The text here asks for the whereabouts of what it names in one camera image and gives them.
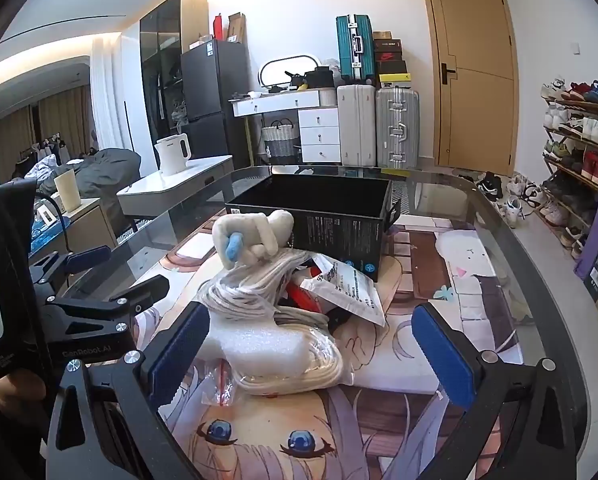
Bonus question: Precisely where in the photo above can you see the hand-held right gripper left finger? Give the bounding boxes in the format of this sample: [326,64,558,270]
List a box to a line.
[46,301,211,480]

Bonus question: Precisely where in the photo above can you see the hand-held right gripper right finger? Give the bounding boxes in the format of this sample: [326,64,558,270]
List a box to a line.
[411,304,577,480]

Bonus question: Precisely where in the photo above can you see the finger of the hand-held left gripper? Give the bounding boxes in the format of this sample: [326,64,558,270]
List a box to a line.
[44,275,171,333]
[29,245,112,297]

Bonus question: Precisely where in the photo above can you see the white foam sheet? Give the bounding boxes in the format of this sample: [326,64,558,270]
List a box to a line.
[191,321,312,378]

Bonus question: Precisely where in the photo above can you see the grey cable bundle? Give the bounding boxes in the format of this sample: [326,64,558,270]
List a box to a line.
[199,252,312,318]

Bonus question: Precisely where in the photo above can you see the white plush toy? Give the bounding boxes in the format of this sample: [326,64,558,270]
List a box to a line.
[211,209,295,271]

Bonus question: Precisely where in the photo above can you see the bagged cream shoelaces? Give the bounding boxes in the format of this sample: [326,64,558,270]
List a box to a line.
[206,327,345,403]

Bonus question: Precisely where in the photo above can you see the black cardboard box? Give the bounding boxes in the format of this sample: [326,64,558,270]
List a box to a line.
[225,174,404,283]

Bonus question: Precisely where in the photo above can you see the person's left forearm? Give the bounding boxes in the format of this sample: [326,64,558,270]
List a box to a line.
[0,355,54,480]

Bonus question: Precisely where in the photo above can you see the person's left hand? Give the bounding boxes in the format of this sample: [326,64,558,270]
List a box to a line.
[0,367,47,416]

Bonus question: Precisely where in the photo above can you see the wooden desk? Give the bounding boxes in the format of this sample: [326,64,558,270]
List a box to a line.
[29,197,120,266]

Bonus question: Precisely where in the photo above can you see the printed desk mat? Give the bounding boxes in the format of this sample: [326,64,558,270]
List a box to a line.
[129,210,525,480]

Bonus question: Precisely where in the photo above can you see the beige slipper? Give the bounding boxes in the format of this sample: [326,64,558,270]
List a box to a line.
[509,286,535,326]

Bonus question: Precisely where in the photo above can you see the dark beanbag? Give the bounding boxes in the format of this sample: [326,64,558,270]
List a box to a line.
[74,147,142,221]

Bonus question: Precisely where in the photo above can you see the grey white clothing pile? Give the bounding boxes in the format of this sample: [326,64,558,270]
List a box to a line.
[11,155,60,181]

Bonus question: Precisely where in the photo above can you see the white side table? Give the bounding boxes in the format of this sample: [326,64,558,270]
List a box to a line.
[116,154,237,221]

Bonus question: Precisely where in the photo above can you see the white printed packet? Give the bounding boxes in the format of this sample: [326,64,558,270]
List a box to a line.
[299,254,386,328]

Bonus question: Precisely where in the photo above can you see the clothes rack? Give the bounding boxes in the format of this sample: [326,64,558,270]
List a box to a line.
[16,132,94,171]

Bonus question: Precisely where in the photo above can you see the white electric kettle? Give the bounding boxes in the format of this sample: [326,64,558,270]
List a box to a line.
[154,134,192,177]

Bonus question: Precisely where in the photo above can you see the red black object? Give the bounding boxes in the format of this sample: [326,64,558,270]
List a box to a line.
[276,280,350,333]

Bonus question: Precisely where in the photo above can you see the brown curtain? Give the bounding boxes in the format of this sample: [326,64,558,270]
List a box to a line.
[0,85,94,161]

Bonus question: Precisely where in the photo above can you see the white curtain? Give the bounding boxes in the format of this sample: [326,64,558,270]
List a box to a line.
[90,35,130,153]

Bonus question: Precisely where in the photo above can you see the striped floor rug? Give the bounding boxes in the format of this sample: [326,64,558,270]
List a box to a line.
[391,180,420,216]

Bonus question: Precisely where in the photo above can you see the pile of shoes on floor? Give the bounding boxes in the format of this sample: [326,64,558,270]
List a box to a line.
[472,170,550,226]

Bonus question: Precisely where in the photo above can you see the woven basket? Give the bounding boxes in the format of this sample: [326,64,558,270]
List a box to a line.
[261,119,300,158]

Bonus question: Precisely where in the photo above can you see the black refrigerator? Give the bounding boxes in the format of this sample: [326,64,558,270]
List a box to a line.
[180,37,252,156]

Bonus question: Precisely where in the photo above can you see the dark glass wardrobe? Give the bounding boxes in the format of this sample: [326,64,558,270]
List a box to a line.
[139,0,210,131]

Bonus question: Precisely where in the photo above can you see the white vanity desk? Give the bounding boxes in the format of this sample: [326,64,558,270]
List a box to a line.
[231,89,342,165]

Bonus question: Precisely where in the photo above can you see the silver suitcase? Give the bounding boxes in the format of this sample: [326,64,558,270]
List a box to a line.
[375,87,421,170]

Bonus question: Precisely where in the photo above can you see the white suitcase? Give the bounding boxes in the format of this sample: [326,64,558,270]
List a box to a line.
[336,84,378,167]

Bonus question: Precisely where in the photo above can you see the wooden door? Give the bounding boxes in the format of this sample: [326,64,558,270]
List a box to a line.
[419,0,520,177]

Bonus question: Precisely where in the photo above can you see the oval mirror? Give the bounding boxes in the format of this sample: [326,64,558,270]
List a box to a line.
[258,52,321,93]

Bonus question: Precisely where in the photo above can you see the shoe rack with shoes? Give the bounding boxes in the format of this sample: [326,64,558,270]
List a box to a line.
[539,77,598,261]

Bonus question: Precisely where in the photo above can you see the black bag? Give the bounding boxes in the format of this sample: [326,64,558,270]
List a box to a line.
[304,66,336,88]

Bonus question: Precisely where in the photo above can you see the flat cardboard box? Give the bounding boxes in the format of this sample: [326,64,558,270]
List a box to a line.
[227,12,247,43]

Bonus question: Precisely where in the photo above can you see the wooden shoe rack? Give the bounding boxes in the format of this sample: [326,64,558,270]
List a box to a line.
[539,95,598,261]

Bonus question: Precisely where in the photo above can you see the black red shoe box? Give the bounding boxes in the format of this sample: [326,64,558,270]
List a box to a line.
[374,40,405,63]

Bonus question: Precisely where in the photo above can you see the teal suitcase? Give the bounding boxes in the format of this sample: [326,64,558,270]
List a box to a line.
[336,14,375,86]

